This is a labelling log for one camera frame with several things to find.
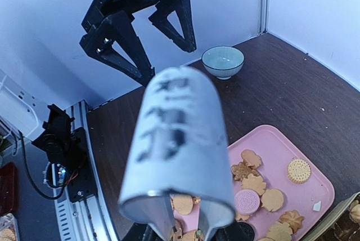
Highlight pale blue ceramic bowl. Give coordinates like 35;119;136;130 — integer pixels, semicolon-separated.
201;46;245;80

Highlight leaf shaped tan cookie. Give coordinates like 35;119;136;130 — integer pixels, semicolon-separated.
241;173;267;196

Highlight swirl butter cookie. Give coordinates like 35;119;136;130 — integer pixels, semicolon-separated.
279;210;304;234

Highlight lone yellow sandwich cookie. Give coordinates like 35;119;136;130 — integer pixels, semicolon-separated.
287;159;312;184

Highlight pink plastic tray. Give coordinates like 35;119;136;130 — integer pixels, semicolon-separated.
171;124;336;241

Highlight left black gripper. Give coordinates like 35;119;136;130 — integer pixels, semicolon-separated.
80;0;197;86

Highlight gold cookie tin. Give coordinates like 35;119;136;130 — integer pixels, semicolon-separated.
317;194;359;240

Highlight pink sandwich cookie upper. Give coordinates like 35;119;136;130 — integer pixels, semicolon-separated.
235;189;260;215

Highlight black sandwich cookie lower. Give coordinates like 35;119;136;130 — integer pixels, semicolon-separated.
237;222;255;241

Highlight left aluminium frame post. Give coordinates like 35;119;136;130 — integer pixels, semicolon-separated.
258;0;269;35

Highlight metal serving tongs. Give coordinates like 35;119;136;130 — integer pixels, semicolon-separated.
118;65;236;241

